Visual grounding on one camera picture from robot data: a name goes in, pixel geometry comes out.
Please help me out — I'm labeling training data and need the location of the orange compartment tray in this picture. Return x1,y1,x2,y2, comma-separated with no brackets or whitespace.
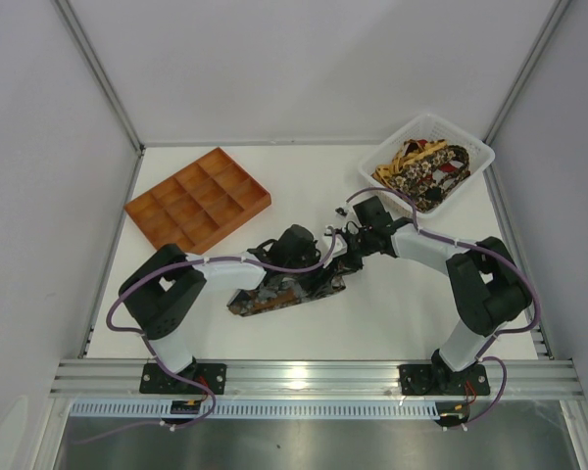
124,147,271,255

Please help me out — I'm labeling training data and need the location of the yellow patterned tie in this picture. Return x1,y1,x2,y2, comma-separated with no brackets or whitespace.
372,139,448,184

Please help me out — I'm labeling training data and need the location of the dark floral tie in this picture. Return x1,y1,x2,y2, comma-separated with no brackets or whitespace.
389,144,470,212

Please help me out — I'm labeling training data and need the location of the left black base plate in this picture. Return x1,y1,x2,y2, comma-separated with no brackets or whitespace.
139,362,226,395

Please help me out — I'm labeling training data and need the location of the white plastic basket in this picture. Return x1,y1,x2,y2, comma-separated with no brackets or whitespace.
358,114,495,218

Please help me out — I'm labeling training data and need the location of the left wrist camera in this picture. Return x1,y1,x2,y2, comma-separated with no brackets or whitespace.
321,225,348,264

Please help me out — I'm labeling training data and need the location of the brown grey floral tie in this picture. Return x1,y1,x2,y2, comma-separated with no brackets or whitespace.
227,273,322,317

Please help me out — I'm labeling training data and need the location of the aluminium mounting rail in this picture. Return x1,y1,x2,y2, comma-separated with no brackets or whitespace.
50,358,584,400

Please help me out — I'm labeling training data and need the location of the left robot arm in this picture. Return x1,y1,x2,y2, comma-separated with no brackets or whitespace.
116,225,348,378

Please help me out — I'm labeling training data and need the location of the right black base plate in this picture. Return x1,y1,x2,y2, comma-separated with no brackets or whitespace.
398,363,491,397

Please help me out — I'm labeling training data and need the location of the right aluminium frame post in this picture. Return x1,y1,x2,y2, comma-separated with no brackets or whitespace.
484,0,574,143

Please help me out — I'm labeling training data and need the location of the red tie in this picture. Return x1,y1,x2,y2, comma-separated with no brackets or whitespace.
397,143,469,196

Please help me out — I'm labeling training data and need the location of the white slotted cable duct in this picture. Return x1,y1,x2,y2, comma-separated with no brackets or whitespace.
70,399,440,420

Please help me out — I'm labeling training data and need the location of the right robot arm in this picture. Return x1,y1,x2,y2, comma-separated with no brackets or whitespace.
338,196,533,395

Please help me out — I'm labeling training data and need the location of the left aluminium frame post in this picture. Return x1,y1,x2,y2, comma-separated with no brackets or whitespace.
54,0,145,158

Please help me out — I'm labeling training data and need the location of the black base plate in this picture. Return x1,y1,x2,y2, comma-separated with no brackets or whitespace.
398,363,491,397
139,362,226,395

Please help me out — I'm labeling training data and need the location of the aluminium frame post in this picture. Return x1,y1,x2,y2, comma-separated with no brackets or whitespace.
54,0,145,158
484,0,574,143

